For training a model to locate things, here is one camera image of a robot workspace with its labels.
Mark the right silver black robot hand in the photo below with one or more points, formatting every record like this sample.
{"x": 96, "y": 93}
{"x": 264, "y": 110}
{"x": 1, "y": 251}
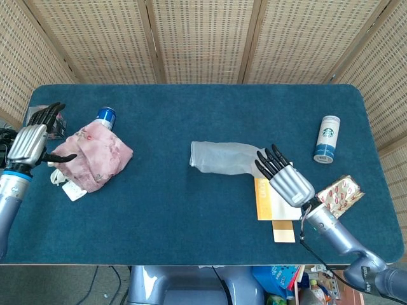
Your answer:
{"x": 292, "y": 185}

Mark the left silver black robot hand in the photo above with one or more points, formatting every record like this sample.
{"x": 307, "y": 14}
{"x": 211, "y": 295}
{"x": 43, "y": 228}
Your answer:
{"x": 28, "y": 143}

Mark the cream white ribbon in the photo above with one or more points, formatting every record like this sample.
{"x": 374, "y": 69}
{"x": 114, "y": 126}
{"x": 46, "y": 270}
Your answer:
{"x": 57, "y": 178}

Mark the white paper tag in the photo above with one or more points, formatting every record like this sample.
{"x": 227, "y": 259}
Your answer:
{"x": 74, "y": 192}

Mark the pink floral clothes bundle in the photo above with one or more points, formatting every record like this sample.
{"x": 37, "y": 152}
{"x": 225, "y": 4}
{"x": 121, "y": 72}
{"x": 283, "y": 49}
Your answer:
{"x": 95, "y": 152}

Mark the translucent plastic zip bag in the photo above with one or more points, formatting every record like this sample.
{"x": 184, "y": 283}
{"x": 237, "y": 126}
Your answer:
{"x": 222, "y": 157}

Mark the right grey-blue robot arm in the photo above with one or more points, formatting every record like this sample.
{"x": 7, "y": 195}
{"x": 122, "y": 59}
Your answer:
{"x": 334, "y": 228}

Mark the yellow white Lexicon notebook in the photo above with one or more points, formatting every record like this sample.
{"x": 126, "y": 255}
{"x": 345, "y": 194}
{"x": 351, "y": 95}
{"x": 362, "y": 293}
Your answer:
{"x": 280, "y": 209}

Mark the clear box with orange toys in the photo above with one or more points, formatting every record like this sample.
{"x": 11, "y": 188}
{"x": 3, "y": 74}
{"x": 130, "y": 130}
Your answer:
{"x": 58, "y": 127}

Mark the gold foil snack packet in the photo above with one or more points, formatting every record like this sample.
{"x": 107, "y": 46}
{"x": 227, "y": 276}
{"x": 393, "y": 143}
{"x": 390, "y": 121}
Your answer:
{"x": 341, "y": 193}

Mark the white Starbucks drink can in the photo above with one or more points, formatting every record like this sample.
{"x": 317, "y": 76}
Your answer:
{"x": 327, "y": 139}

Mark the blue and white soda can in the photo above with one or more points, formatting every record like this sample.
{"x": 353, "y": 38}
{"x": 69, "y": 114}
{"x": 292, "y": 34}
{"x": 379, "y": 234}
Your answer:
{"x": 106, "y": 116}

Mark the blue felt table cover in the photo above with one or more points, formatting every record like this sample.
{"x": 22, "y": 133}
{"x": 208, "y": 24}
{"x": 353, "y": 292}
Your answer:
{"x": 190, "y": 111}

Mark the grey-blue robot torso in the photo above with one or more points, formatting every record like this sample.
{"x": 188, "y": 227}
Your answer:
{"x": 178, "y": 286}

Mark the woven wicker folding screen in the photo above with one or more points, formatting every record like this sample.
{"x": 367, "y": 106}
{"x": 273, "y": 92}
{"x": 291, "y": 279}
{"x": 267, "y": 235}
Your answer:
{"x": 203, "y": 38}

